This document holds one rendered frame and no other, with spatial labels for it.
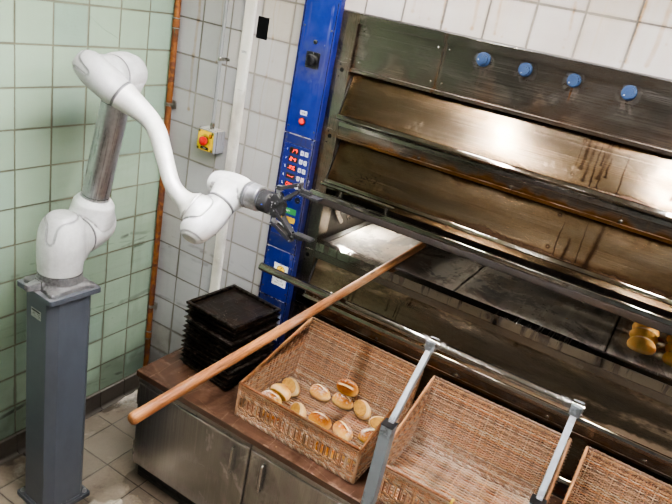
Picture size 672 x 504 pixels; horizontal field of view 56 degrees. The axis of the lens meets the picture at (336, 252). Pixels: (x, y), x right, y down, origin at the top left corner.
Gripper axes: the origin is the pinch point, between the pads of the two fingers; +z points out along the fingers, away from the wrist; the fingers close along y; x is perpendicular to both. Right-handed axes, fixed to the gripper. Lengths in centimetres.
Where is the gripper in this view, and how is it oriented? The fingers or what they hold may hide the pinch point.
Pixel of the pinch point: (313, 219)
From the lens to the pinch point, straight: 200.3
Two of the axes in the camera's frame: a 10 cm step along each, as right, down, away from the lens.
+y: -1.9, 9.1, 3.7
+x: -5.0, 2.4, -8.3
